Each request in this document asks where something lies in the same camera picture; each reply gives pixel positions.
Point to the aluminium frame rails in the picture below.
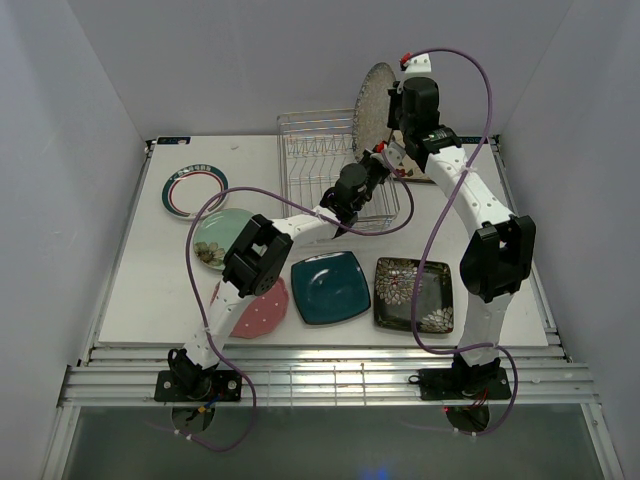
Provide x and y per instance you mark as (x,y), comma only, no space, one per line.
(150,308)

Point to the black floral square plate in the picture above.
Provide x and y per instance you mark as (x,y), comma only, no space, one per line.
(393,291)

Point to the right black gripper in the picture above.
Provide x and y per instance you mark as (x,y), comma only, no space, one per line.
(393,97)

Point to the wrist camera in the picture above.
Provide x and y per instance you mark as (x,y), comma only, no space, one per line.
(418,65)
(390,155)

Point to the wire dish rack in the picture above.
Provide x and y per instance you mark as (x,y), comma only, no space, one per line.
(313,147)

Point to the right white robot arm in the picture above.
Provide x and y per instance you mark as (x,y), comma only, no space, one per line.
(497,259)

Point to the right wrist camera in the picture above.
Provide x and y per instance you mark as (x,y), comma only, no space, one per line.
(418,65)

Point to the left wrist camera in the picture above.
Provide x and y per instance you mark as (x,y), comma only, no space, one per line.
(390,155)

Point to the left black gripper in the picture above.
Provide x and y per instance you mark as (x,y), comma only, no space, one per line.
(368,160)

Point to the mint green flower plate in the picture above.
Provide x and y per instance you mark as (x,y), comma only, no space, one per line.
(216,234)

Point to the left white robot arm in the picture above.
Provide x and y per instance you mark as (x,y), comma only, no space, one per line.
(253,263)

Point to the cream floral square plate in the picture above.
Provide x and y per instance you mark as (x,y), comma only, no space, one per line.
(408,169)

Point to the teal square plate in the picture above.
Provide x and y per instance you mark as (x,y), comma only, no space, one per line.
(329,288)

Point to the speckled round plate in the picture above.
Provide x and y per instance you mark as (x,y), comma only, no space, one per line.
(371,109)

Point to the white plate green rim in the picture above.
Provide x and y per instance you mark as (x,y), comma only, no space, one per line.
(185,191)

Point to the left blue table label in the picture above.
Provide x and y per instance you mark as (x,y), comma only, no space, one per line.
(175,140)

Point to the right blue table label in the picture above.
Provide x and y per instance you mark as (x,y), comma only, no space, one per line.
(473,140)

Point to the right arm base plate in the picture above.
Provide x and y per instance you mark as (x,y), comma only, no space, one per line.
(440,384)

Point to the blue table label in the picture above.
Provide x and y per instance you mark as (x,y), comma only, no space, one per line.
(473,140)
(175,140)

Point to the pink dotted plate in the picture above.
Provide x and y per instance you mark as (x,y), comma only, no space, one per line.
(248,317)

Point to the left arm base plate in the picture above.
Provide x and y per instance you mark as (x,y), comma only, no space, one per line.
(220,386)

